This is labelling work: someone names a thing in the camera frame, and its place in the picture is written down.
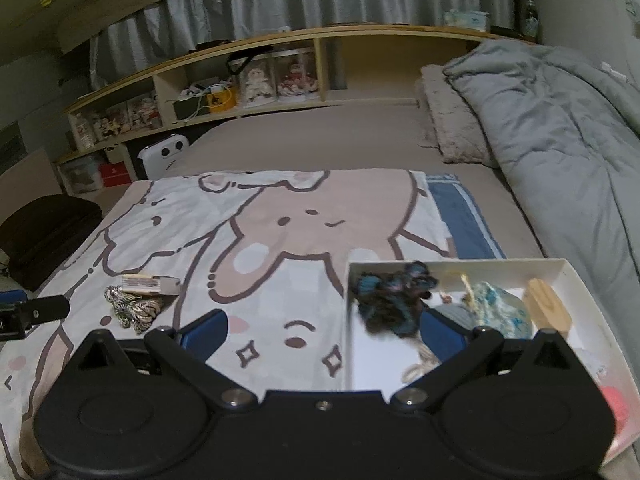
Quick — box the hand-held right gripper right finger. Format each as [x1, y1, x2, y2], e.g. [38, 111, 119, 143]
[390, 308, 576, 409]

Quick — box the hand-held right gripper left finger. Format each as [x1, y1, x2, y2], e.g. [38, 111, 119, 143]
[75, 307, 261, 409]

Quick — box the grey yarn ball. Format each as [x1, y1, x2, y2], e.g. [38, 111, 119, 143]
[430, 300, 473, 332]

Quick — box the beige string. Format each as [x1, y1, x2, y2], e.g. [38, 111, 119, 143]
[402, 345, 441, 383]

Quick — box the blue floral drawstring pouch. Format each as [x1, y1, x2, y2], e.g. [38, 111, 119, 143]
[460, 272, 535, 339]

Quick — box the dark blue yarn bundle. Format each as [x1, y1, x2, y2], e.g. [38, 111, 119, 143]
[350, 260, 441, 337]

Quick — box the white cardboard box tray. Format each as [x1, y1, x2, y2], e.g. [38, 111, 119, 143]
[344, 257, 640, 453]

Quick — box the small thread card box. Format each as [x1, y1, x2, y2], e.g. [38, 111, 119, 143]
[121, 274, 181, 297]

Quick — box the beige twisted cord skein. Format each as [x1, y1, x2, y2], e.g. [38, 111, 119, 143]
[103, 285, 166, 335]

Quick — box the light wooden block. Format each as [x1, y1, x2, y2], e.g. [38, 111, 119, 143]
[522, 277, 572, 338]

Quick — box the red yarn ball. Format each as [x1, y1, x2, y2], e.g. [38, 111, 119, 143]
[597, 385, 632, 433]

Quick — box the dark brown chair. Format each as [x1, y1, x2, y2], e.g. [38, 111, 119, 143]
[0, 195, 103, 291]

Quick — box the printed bunny blanket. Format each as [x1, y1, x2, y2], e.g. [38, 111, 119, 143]
[0, 170, 451, 480]

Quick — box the blue striped cloth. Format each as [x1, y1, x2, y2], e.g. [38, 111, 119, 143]
[425, 174, 506, 261]

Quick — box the clear storage bin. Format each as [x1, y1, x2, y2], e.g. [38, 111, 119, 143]
[60, 155, 103, 196]

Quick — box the red box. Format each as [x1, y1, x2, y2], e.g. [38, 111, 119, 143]
[99, 161, 132, 188]

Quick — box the white small appliance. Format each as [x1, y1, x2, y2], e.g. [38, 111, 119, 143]
[137, 133, 192, 181]

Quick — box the row of figure boxes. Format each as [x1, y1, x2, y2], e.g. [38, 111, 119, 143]
[70, 92, 163, 151]

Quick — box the fluffy beige pillow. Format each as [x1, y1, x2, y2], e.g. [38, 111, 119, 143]
[415, 64, 501, 168]

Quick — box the dark green box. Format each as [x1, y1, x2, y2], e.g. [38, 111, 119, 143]
[172, 99, 208, 122]

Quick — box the yellow bag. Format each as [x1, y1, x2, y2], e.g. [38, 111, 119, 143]
[207, 87, 237, 113]

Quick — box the grey duvet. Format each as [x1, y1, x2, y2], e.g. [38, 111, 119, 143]
[442, 39, 640, 376]

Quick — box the clear doll display box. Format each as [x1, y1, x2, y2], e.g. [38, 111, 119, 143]
[237, 55, 277, 107]
[274, 49, 321, 103]

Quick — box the wooden headboard shelf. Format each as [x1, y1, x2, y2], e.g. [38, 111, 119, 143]
[55, 25, 541, 196]

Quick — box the tissue box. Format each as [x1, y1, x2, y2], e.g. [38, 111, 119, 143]
[443, 9, 491, 32]

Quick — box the dark glass bottle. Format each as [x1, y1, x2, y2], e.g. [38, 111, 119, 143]
[522, 0, 540, 38]

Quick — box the white cable bundle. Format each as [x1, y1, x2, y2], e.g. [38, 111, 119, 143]
[180, 82, 226, 121]

